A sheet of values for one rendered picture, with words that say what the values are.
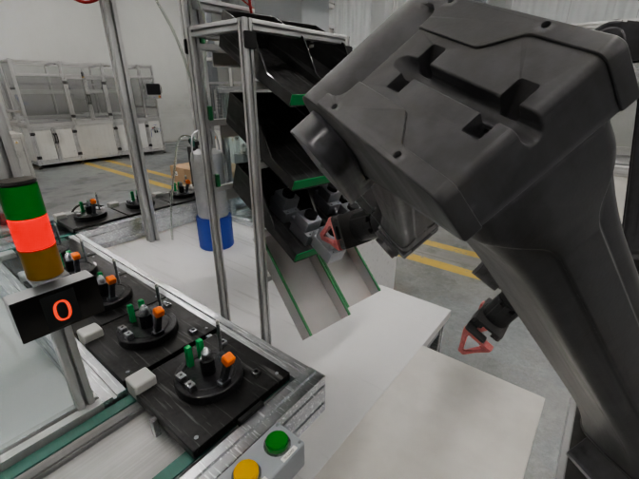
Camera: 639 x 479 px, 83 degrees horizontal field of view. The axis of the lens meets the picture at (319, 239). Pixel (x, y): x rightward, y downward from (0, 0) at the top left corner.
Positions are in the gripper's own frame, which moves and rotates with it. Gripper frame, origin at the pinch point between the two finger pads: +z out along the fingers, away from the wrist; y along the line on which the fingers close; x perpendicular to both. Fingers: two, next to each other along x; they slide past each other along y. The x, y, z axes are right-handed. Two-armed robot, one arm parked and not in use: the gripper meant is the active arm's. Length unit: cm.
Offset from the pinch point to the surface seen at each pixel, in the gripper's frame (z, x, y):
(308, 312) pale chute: 15.8, 17.6, 1.4
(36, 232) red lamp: 8, -13, 48
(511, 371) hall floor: 56, 113, -146
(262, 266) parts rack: 17.5, 3.3, 8.9
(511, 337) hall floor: 68, 107, -177
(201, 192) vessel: 90, -30, -10
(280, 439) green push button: -0.6, 31.5, 24.5
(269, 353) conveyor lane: 20.0, 23.7, 12.5
